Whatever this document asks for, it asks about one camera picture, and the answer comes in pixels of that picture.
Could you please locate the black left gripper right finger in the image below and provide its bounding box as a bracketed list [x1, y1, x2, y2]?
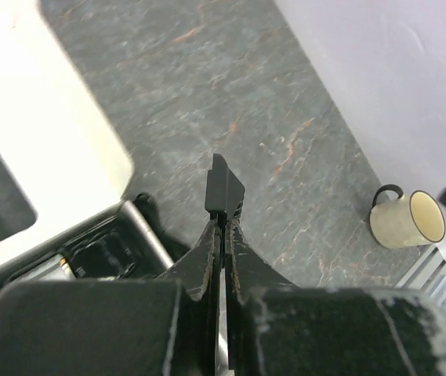
[224, 221, 446, 375]

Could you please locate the white cardboard box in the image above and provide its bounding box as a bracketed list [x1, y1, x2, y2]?
[0, 0, 176, 283]

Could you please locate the black plastic tray insert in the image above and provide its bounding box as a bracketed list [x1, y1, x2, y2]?
[0, 215, 161, 290]

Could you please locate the black comb attachment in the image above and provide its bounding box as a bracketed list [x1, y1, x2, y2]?
[205, 154, 245, 225]

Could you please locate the cream enamel mug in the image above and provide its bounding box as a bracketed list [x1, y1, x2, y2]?
[369, 184, 446, 249]

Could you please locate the silver black hair clipper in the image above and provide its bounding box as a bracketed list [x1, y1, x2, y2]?
[6, 254, 76, 283]

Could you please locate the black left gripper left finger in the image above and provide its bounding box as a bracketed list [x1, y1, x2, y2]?
[0, 221, 221, 375]

